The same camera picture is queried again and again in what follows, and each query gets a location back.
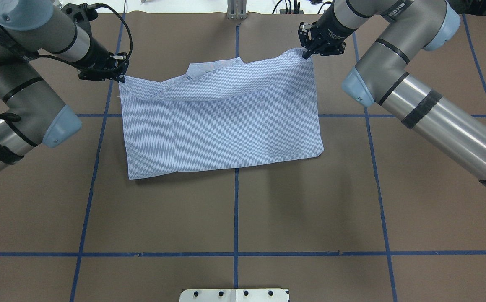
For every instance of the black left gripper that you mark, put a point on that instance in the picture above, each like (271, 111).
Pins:
(96, 55)

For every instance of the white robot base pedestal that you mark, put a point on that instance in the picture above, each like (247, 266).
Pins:
(235, 295)

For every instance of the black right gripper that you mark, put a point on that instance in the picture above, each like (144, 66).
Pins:
(331, 29)

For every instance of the blue striped button shirt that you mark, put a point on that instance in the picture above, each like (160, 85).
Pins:
(222, 115)

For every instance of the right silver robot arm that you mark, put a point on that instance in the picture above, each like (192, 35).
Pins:
(380, 76)

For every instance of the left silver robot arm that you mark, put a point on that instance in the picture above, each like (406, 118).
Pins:
(34, 29)

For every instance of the grey metal bracket post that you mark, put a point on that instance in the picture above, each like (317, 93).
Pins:
(237, 9)

